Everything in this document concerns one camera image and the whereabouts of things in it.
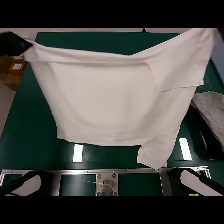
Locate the white T-shirt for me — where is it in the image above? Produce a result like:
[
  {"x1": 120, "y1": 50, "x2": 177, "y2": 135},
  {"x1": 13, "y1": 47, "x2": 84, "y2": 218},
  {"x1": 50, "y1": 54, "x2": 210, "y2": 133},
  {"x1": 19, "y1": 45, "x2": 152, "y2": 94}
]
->
[{"x1": 21, "y1": 28, "x2": 218, "y2": 171}]

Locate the grey garment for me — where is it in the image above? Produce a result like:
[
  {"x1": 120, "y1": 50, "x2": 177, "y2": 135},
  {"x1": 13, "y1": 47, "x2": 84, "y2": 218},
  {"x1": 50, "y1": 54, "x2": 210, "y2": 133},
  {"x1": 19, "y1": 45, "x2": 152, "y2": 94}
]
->
[{"x1": 190, "y1": 91, "x2": 224, "y2": 152}]

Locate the brown cardboard box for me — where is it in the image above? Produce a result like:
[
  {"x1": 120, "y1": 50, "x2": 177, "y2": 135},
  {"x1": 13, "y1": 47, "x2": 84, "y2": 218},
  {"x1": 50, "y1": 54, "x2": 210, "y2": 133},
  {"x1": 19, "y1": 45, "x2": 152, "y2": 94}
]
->
[{"x1": 0, "y1": 54, "x2": 28, "y2": 92}]

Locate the silver frame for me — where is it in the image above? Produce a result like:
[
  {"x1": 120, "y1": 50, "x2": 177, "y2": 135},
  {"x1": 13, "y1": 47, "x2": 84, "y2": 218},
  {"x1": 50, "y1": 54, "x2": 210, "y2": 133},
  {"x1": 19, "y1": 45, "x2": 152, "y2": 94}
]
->
[{"x1": 0, "y1": 166, "x2": 214, "y2": 197}]

